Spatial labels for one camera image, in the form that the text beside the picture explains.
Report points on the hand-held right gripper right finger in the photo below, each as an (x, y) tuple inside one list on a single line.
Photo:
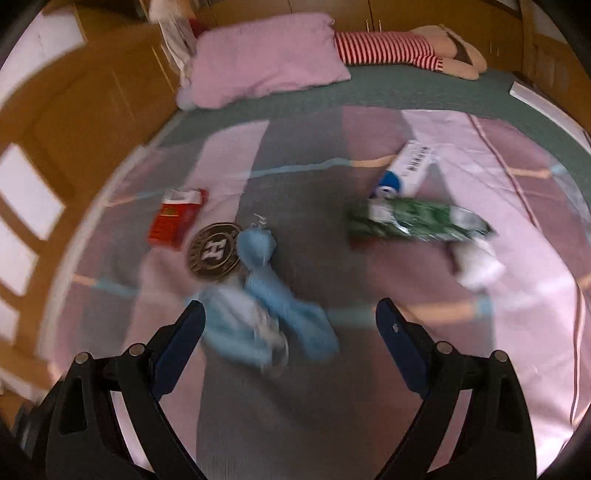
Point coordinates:
[(399, 346)]

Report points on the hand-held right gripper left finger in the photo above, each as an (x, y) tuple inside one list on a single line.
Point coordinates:
[(184, 341)]

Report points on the light blue bag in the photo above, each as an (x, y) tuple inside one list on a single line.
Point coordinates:
[(277, 304)]

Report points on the round dark badge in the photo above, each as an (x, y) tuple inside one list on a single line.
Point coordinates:
[(214, 251)]

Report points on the pink grey checkered blanket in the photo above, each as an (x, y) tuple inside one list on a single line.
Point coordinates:
[(323, 277)]

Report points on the white crumpled tissue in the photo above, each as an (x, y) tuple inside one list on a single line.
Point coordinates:
[(478, 265)]

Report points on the red cigarette box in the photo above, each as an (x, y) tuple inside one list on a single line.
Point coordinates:
[(175, 221)]

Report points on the green snack packet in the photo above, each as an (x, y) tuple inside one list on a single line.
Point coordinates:
[(415, 219)]

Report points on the white tube with blue cap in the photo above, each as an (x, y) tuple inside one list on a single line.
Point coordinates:
[(411, 166)]

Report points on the green bed mattress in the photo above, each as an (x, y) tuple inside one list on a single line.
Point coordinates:
[(392, 92)]

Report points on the white flat board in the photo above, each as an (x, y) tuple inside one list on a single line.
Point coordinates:
[(545, 104)]

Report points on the pink pillow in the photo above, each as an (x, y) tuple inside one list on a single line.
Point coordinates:
[(263, 55)]

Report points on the striped plush doll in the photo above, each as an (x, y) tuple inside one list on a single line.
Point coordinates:
[(392, 48)]

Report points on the white hanging cloth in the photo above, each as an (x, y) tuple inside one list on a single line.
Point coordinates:
[(178, 41)]

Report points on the wooden bunk bed frame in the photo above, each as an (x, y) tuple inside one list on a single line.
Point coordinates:
[(83, 115)]

